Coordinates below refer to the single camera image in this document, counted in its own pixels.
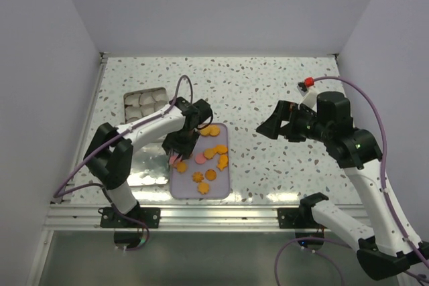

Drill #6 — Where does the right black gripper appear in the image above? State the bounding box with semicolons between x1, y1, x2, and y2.
257;99;332;143

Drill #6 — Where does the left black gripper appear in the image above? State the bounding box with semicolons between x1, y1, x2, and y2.
162;129;200;161

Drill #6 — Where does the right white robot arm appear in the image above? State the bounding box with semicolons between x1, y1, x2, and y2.
256;91;428;281

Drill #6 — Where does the round orange cookie top left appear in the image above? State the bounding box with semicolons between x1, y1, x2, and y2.
199;126;211;136

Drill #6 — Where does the pink sandwich cookie centre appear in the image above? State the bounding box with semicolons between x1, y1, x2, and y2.
194;153;206;165

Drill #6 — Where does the orange leaf cookie left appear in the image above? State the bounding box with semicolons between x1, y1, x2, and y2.
176;161;188;173

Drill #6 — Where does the orange leaf cookie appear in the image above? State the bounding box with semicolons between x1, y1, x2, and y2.
176;161;188;173
198;182;210;195

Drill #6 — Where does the round orange cookie centre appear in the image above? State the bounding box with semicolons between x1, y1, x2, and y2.
203;149;217;159

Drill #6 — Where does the orange shell cookie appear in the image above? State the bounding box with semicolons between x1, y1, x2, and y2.
213;145;228;155

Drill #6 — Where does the orange rosette cookie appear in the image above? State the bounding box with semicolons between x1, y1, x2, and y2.
192;171;204;183

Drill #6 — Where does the lavender plastic tray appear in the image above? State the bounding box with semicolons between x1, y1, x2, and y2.
170;123;230;199

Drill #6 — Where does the orange chip cookie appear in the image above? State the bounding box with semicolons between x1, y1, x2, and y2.
205;169;217;181

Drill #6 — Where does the orange fish cookie right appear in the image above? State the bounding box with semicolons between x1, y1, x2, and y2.
217;154;229;171

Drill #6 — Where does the orange leaf cookie bottom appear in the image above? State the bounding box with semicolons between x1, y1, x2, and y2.
198;182;210;195

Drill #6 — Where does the cookie tin with liners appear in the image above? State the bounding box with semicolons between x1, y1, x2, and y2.
123;87;168;123

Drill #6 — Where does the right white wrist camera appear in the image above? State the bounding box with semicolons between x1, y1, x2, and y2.
298;77;318;109

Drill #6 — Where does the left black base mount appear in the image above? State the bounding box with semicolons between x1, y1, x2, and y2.
98;207;161;229

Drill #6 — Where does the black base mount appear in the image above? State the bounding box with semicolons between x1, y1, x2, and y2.
277;192;329;229
98;207;161;229

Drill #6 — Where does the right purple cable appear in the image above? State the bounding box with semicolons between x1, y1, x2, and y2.
275;76;429;286

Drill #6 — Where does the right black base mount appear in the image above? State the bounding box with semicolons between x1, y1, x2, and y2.
277;192;329;229

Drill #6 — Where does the aluminium front rail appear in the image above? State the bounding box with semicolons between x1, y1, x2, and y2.
43;204;369;233

